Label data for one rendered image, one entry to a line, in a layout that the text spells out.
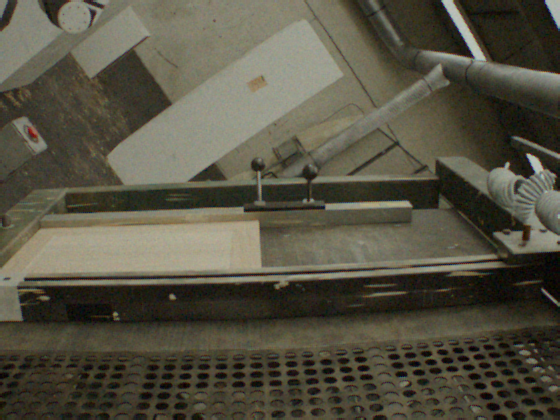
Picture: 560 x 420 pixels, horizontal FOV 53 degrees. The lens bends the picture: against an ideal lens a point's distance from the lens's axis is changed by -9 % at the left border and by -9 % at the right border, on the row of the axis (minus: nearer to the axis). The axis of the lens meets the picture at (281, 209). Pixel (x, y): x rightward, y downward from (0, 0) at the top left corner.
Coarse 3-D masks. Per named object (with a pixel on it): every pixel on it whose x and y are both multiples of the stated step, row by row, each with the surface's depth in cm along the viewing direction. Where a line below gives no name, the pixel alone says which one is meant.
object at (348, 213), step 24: (48, 216) 151; (72, 216) 150; (96, 216) 150; (120, 216) 149; (144, 216) 149; (168, 216) 149; (192, 216) 149; (216, 216) 150; (240, 216) 150; (264, 216) 150; (288, 216) 151; (312, 216) 151; (336, 216) 151; (360, 216) 152; (384, 216) 152; (408, 216) 152
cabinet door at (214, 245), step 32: (192, 224) 149; (224, 224) 148; (256, 224) 148; (32, 256) 129; (64, 256) 129; (96, 256) 129; (128, 256) 129; (160, 256) 129; (192, 256) 129; (224, 256) 128; (256, 256) 127
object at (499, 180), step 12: (516, 144) 119; (528, 144) 114; (540, 156) 108; (552, 156) 103; (504, 168) 119; (492, 180) 113; (504, 180) 109; (516, 180) 108; (492, 192) 112; (504, 192) 108; (516, 192) 113; (552, 192) 95; (504, 204) 109; (540, 204) 95; (552, 204) 92; (540, 216) 94; (552, 216) 91; (552, 228) 91
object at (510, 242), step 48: (528, 192) 103; (528, 240) 105; (0, 288) 100; (48, 288) 100; (96, 288) 101; (144, 288) 101; (192, 288) 101; (240, 288) 102; (288, 288) 102; (336, 288) 103; (384, 288) 103; (432, 288) 104; (480, 288) 104; (528, 288) 105
